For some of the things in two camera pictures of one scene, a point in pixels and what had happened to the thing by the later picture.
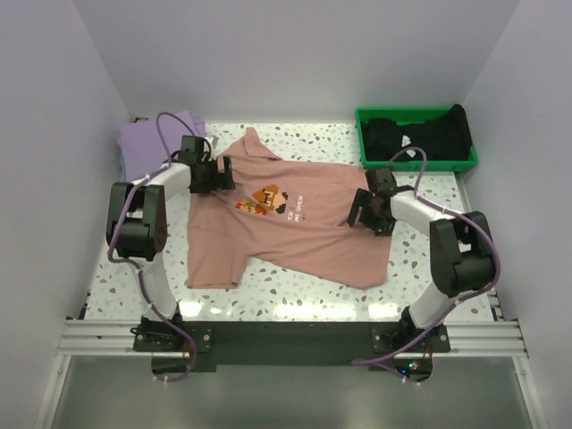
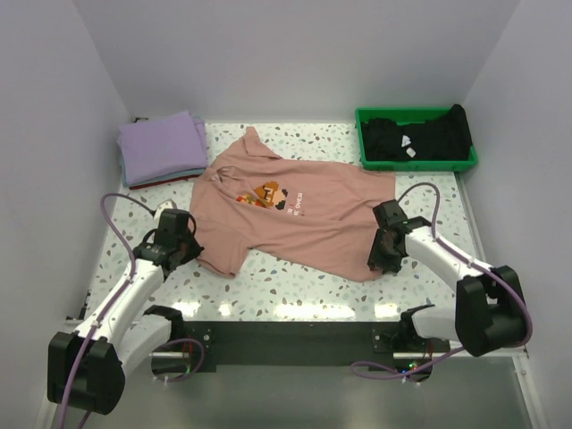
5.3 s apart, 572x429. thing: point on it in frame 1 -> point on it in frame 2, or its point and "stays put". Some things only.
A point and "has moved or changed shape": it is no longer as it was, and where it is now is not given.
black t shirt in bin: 446,138 stays put
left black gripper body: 209,168 -> 189,247
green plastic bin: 410,116 stays put
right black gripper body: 369,210 -> 382,256
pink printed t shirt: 291,215 has moved or changed shape
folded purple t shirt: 141,148 stays put
